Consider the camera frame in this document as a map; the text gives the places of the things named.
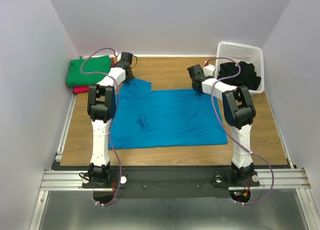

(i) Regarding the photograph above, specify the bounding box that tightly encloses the blue t shirt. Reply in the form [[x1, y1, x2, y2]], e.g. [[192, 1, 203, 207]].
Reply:
[[110, 79, 228, 149]]

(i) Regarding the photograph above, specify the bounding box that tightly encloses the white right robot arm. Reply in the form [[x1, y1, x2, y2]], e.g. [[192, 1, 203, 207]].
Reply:
[[187, 64, 256, 185]]

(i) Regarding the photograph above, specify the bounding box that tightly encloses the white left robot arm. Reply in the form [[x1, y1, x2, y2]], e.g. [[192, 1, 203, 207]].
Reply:
[[80, 52, 134, 187]]

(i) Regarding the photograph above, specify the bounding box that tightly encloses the green folded t shirt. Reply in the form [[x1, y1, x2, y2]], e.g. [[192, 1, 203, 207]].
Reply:
[[66, 55, 112, 87]]

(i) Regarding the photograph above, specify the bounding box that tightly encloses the white plastic laundry basket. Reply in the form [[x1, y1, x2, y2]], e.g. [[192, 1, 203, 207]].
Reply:
[[216, 41, 265, 95]]

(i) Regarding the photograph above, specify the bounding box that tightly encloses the black t shirt in basket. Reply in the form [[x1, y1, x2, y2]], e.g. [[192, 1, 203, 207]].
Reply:
[[217, 61, 262, 90]]

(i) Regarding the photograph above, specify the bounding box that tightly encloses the pink folded t shirt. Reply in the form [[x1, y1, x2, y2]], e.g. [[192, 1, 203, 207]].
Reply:
[[72, 57, 116, 94]]

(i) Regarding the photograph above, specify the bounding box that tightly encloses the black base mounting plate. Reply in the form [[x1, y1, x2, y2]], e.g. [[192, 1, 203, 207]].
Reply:
[[82, 165, 261, 199]]

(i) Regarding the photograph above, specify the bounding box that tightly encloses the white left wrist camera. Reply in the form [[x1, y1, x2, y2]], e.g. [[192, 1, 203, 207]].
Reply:
[[114, 51, 122, 62]]

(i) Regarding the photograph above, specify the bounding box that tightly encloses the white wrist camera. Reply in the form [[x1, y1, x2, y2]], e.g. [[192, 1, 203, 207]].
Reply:
[[203, 63, 216, 77], [114, 51, 122, 62]]

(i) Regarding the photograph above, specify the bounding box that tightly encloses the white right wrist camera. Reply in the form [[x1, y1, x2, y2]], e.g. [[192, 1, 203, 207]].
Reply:
[[203, 63, 216, 77]]

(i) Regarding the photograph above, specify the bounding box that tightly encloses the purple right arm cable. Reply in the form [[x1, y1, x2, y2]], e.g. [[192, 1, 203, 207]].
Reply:
[[204, 57, 275, 206]]

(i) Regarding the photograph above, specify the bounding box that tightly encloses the aluminium frame rail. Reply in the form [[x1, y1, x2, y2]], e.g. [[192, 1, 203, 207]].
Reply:
[[40, 169, 311, 192]]

